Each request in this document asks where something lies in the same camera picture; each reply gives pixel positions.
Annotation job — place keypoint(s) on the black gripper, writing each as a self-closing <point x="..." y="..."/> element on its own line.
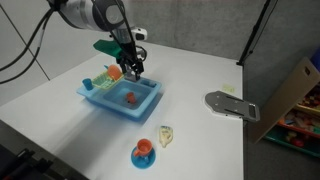
<point x="128" y="55"/>

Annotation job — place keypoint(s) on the blue toy utensil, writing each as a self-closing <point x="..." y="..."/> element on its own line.
<point x="106" y="67"/>

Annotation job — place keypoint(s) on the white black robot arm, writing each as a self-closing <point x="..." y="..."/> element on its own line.
<point x="86" y="13"/>

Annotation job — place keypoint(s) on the black tripod pole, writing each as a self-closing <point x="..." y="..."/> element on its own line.
<point x="253" y="31"/>

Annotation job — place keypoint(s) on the grey metal mounting plate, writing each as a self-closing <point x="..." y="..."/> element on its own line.
<point x="230" y="105"/>

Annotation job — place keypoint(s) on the black equipment stand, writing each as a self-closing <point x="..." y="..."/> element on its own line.
<point x="23" y="165"/>

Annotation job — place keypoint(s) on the yellow green dish rack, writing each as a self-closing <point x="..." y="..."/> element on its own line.
<point x="101" y="81"/>

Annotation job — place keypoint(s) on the pale yellow sticky note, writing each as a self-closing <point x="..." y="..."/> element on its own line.
<point x="228" y="88"/>

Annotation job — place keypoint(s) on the toy storage shelf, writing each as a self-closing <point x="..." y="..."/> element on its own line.
<point x="286" y="100"/>

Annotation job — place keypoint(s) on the blue saucer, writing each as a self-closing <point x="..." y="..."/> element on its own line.
<point x="143" y="162"/>

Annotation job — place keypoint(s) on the pale yellow food piece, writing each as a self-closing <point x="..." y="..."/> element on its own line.
<point x="165" y="136"/>

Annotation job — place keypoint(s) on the blue plastic cup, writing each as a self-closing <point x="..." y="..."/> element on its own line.
<point x="87" y="84"/>

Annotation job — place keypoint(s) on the orange plastic cup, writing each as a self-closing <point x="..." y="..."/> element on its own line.
<point x="130" y="97"/>

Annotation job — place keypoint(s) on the light blue toy sink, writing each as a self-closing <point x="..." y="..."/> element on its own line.
<point x="100" y="96"/>

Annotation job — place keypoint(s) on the orange toy plate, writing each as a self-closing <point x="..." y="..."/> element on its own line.
<point x="114" y="72"/>

